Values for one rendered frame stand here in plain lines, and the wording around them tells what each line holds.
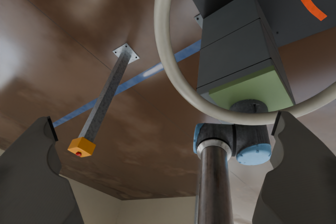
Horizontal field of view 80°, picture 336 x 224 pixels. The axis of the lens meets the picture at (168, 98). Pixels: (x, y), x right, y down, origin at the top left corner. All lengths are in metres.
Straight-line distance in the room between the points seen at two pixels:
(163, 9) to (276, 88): 0.76
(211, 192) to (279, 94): 0.57
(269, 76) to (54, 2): 1.81
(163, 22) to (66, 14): 1.80
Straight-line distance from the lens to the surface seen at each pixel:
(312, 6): 1.87
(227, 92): 1.02
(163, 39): 0.40
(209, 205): 0.72
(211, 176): 0.79
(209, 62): 1.24
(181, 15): 1.78
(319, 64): 2.25
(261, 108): 1.08
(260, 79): 0.98
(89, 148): 1.49
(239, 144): 0.96
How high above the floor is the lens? 1.58
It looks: 40 degrees down
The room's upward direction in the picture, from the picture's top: 168 degrees counter-clockwise
